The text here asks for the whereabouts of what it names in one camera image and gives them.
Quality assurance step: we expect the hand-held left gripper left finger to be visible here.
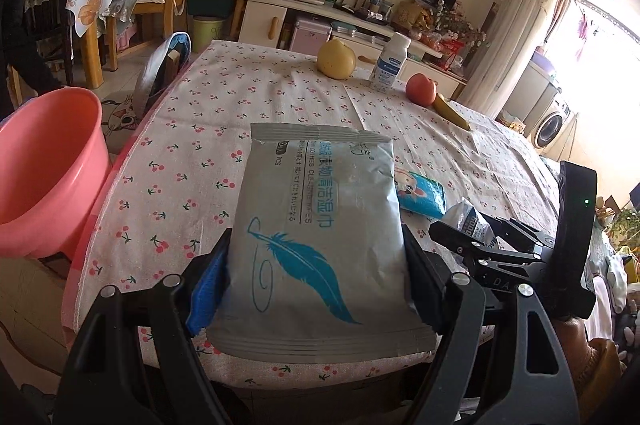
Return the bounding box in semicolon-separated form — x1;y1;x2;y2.
52;237;233;425

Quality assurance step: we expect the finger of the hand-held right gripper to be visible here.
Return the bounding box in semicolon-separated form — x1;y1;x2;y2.
429;221;545;267
492;216;557;252

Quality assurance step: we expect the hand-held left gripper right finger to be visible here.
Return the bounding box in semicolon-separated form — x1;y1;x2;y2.
402;225;581;425

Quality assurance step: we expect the small white carton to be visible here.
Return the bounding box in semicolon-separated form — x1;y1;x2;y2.
442;199;497;247

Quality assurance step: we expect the grey wet wipes packet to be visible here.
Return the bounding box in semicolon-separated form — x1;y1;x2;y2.
206;122;438;363

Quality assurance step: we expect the pink plastic bucket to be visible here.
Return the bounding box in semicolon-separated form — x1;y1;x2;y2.
0;87;113;260

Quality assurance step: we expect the person's right hand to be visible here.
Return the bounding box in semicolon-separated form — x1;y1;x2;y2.
555;316;623;398

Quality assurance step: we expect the blue tissue packet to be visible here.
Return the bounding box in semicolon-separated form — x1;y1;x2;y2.
395;170;447;218

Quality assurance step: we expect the front-load washing machine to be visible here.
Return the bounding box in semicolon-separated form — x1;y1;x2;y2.
530;80;576;150

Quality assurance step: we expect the yellow banana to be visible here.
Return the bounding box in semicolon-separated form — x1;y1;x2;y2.
432;95;472;130

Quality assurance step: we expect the purple-lidded white washer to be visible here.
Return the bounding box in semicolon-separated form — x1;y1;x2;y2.
505;50;561;116

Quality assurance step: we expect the floral tablecloth table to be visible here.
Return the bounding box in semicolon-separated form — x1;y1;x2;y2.
61;40;561;388

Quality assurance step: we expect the red apple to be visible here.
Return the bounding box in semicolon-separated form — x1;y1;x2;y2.
405;74;439;107

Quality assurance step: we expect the cartoon printed mat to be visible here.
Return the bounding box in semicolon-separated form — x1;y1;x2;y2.
100;95;141;156

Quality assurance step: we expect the white plastic bottle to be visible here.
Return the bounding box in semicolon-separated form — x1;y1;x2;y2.
369;32;412;92

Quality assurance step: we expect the lace-covered standing air conditioner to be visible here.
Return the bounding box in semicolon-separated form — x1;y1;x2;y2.
460;0;571;120

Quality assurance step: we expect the dried flower arrangement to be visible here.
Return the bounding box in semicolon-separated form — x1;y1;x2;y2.
435;0;486;46

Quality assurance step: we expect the yellow pear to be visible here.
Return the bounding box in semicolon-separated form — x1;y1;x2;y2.
317;39;357;80

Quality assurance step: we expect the brown snack bag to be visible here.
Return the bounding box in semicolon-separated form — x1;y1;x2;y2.
392;0;431;30

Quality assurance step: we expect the green waste bin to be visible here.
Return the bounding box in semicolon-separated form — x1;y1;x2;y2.
191;16;225;54

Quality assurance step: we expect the pink case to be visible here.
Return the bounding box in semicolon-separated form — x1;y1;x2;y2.
290;16;333;56

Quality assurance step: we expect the wooden dining table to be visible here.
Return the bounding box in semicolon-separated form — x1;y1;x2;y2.
82;27;106;88

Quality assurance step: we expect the white television cabinet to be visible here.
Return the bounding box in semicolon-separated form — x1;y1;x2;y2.
231;0;468;86

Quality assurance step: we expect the dark green box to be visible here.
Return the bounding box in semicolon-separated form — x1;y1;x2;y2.
187;0;233;18

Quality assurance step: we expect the dark wooden chair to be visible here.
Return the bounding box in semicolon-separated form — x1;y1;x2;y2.
25;0;76;86

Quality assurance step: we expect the black jacket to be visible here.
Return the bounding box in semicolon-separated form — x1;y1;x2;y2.
0;0;63;98

